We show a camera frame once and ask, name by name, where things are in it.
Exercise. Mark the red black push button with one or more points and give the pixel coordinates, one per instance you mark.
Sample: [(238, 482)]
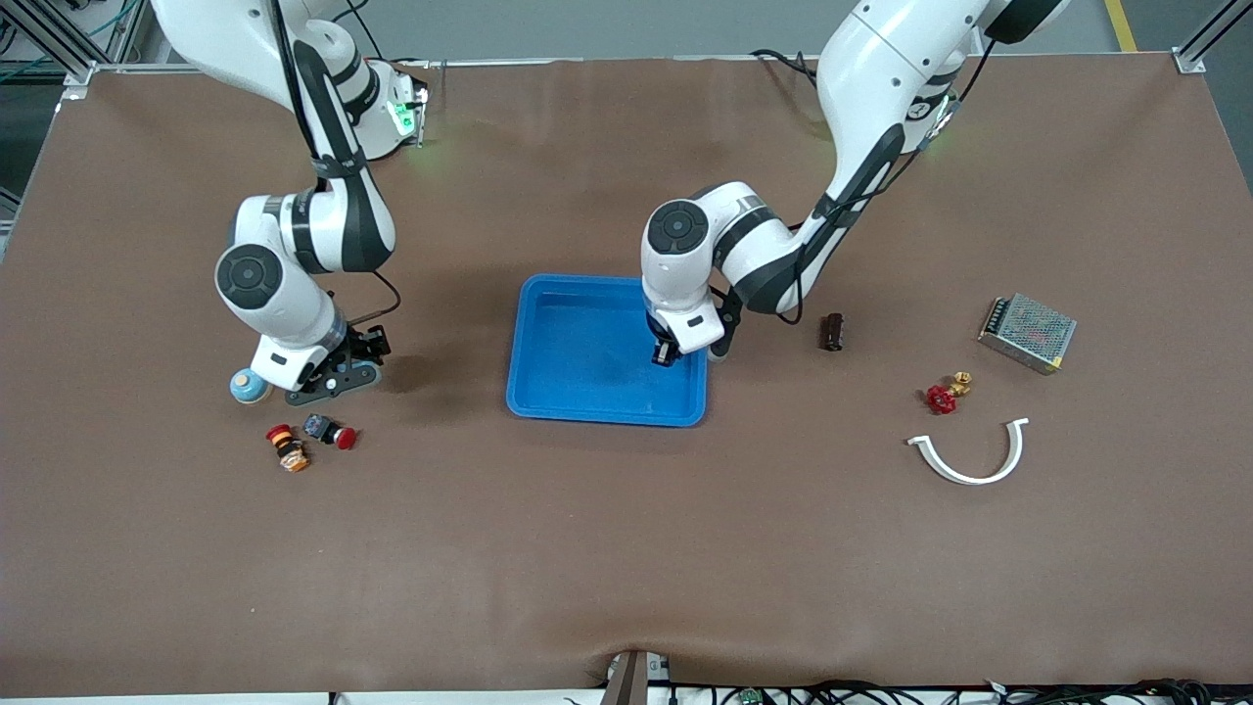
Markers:
[(328, 431)]

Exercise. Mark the blue plastic tray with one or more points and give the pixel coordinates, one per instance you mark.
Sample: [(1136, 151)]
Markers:
[(587, 362)]

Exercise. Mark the aluminium frame post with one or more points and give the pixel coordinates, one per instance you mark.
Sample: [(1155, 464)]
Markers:
[(76, 80), (1191, 63)]

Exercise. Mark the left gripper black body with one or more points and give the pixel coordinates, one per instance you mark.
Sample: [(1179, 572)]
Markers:
[(665, 352)]

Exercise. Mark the dark brown cylindrical capacitor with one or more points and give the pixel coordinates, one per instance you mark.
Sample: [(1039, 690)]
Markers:
[(832, 331)]

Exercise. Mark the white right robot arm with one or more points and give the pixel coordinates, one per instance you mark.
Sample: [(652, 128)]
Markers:
[(284, 294)]

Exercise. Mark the brown table mat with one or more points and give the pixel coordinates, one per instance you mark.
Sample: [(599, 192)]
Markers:
[(626, 539)]

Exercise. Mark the grey metal clamp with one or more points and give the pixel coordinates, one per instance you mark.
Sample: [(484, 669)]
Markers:
[(631, 681)]

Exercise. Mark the white curved plastic bracket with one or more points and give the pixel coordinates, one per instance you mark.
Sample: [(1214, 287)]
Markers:
[(971, 480)]

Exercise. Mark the metal mesh power supply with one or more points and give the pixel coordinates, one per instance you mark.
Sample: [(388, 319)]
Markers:
[(1033, 333)]

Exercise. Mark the blue call bell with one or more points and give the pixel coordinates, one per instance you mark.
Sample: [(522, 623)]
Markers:
[(250, 385)]

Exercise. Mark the red orange emergency button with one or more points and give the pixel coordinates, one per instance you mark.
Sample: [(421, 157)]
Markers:
[(289, 450)]

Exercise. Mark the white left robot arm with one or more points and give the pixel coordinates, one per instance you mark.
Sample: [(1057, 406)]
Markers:
[(881, 78)]

